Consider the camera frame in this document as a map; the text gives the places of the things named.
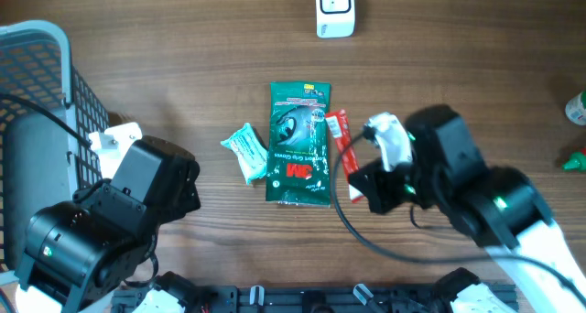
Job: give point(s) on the grey plastic shopping basket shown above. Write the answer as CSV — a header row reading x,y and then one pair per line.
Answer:
x,y
46,107

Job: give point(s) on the red yellow sauce bottle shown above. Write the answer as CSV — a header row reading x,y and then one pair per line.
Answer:
x,y
576,162

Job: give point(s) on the white barcode scanner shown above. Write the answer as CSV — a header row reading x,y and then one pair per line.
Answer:
x,y
335,18

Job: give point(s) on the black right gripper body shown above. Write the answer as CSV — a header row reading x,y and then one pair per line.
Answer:
x,y
405,181

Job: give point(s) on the green lid jar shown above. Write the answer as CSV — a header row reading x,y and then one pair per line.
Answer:
x,y
575,109

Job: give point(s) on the red white toothpaste tube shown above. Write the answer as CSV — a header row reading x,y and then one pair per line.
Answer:
x,y
338,124

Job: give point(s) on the green 3M gloves package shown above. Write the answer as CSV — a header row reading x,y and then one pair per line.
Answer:
x,y
298,170

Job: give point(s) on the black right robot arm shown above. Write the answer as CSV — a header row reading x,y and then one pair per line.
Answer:
x,y
431,160

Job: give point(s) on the teal wet wipes pack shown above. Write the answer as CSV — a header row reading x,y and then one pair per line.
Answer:
x,y
251,155

